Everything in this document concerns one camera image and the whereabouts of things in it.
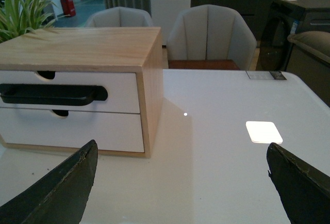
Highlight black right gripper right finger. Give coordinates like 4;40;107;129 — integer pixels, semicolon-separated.
267;143;329;223

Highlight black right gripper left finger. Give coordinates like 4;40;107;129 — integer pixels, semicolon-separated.
1;140;98;223

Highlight black drawer handle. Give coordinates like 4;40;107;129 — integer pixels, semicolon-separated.
1;84;108;106

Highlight white drawer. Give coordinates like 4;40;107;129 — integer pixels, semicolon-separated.
1;71;140;114
1;108;144;152

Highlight wooden drawer cabinet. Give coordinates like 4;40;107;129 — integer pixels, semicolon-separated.
1;27;163;157

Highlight label sticker on table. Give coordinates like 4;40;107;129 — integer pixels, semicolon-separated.
246;71;286;80

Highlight grey cushion chair right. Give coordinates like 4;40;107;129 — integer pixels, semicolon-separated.
286;31;329;105

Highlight black washing machine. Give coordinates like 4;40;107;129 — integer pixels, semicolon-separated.
256;0;330;72

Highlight beige armchair near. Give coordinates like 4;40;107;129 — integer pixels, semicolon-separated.
167;5;257;70

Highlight beige armchair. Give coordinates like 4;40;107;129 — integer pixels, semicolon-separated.
84;7;154;28
167;5;257;70

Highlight beige armchair far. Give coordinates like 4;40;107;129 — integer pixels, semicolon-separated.
84;7;154;28

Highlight red fire extinguisher box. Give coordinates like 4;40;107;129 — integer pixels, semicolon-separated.
60;0;76;17

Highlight white cabinet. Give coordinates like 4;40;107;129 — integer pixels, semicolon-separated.
148;0;192;46

